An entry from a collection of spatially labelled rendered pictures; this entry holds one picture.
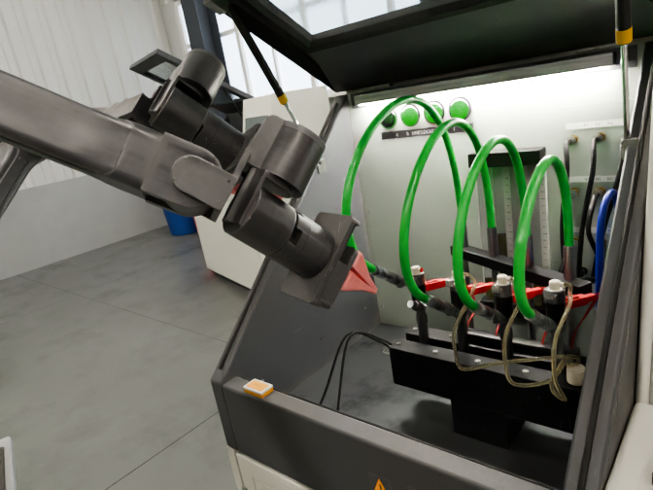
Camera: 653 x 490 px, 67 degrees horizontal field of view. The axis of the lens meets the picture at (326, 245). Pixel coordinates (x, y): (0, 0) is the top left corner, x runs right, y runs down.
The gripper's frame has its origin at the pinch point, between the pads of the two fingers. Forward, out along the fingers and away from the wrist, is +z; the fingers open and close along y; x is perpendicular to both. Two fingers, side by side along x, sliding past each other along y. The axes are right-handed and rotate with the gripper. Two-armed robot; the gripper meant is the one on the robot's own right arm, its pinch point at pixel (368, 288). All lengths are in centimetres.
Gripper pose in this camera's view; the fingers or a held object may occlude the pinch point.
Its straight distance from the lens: 59.6
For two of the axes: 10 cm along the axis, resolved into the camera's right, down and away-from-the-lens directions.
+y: 4.4, -8.8, 1.7
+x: -5.8, -1.3, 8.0
